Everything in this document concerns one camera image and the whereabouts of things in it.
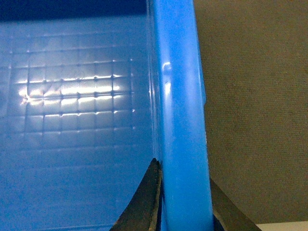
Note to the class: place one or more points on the large blue plastic crate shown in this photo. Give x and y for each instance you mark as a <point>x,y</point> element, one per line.
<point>90,92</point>

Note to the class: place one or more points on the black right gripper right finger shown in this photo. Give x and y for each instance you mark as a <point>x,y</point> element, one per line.
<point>227,216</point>

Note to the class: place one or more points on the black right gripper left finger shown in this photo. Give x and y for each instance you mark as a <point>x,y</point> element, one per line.
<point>143,213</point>

